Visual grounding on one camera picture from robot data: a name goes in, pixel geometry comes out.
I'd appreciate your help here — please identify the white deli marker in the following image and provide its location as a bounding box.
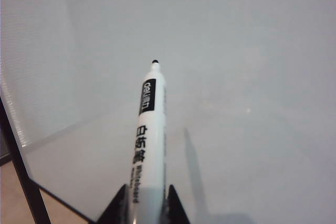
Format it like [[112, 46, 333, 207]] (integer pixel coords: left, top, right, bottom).
[[125, 58, 169, 224]]

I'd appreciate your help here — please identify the white glass whiteboard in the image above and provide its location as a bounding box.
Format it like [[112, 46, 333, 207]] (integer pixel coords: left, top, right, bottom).
[[0, 0, 336, 224]]

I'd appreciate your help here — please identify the black metal stand frame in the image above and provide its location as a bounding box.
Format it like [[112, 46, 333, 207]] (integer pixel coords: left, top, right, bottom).
[[0, 94, 92, 224]]

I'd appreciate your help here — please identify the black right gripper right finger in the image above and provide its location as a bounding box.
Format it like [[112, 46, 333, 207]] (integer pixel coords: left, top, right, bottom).
[[160, 183, 191, 224]]

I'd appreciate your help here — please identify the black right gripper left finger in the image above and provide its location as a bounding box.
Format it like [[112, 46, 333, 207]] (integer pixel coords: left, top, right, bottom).
[[97, 184, 132, 224]]

